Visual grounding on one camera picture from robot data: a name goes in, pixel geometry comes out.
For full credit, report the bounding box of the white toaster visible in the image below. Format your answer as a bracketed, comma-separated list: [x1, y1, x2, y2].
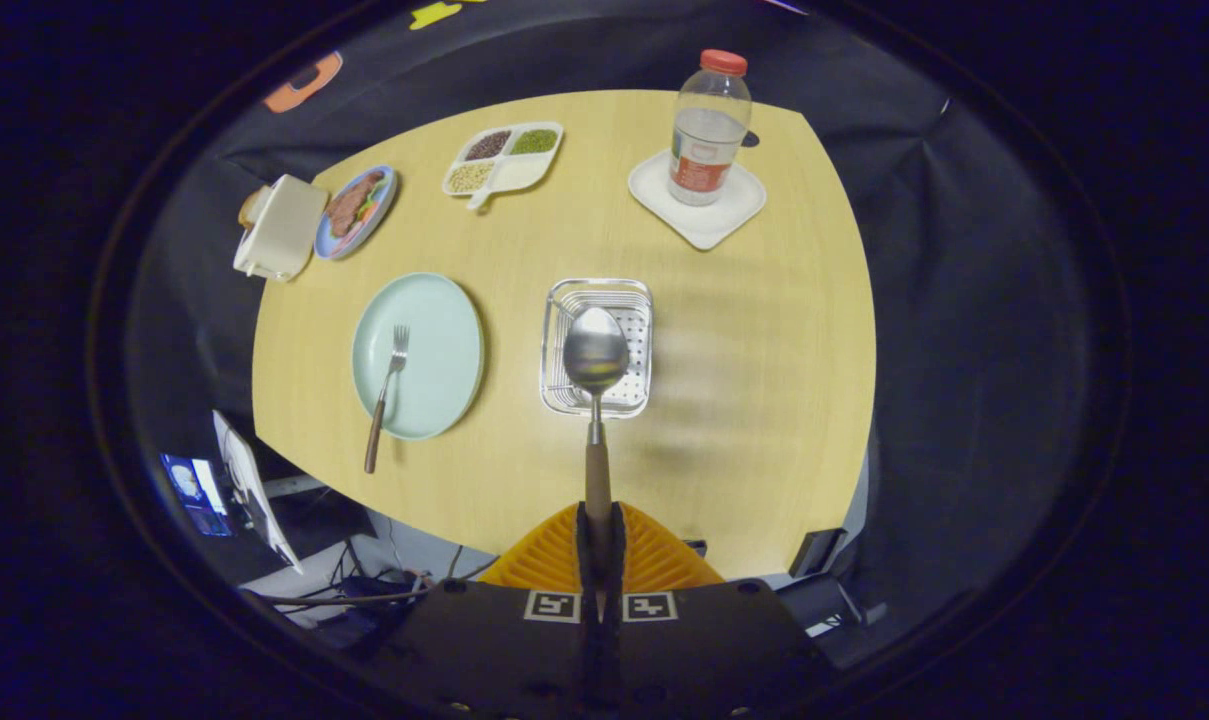
[232, 175, 330, 283]

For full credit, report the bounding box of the clear drain basket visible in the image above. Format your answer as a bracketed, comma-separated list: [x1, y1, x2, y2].
[540, 278, 655, 419]

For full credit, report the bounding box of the black block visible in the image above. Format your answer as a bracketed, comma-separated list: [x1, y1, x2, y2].
[789, 528, 848, 579]

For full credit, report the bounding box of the wooden-handled metal spoon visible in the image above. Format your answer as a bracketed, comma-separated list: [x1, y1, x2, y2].
[562, 306, 632, 546]

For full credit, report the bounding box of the clear red-capped water bottle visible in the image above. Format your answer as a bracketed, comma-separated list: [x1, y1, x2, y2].
[667, 49, 753, 208]

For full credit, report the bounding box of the light green plate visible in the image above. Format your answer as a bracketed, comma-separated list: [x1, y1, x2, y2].
[351, 272, 486, 441]

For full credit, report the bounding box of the lit laptop screen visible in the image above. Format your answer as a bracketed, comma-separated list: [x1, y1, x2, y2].
[159, 453, 233, 538]

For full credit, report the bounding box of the blue plate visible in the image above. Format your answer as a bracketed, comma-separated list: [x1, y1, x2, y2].
[314, 165, 399, 261]

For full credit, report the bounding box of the white paper sheet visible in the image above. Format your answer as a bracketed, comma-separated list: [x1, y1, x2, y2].
[212, 410, 303, 574]

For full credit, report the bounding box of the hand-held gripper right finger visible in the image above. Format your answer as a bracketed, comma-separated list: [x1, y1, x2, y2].
[604, 502, 835, 720]

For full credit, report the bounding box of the white divided bean tray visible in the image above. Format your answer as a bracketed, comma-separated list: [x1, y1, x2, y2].
[441, 121, 565, 211]

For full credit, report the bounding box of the wooden-handled metal fork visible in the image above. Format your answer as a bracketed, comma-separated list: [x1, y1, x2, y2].
[364, 324, 411, 475]

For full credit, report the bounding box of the white square coaster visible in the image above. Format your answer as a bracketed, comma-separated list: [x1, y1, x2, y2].
[628, 150, 768, 251]

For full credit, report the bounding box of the brown meat slice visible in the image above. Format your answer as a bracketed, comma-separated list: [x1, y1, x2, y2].
[326, 172, 385, 239]

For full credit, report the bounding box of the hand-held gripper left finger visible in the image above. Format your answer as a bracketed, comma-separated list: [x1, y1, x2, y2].
[394, 502, 605, 720]

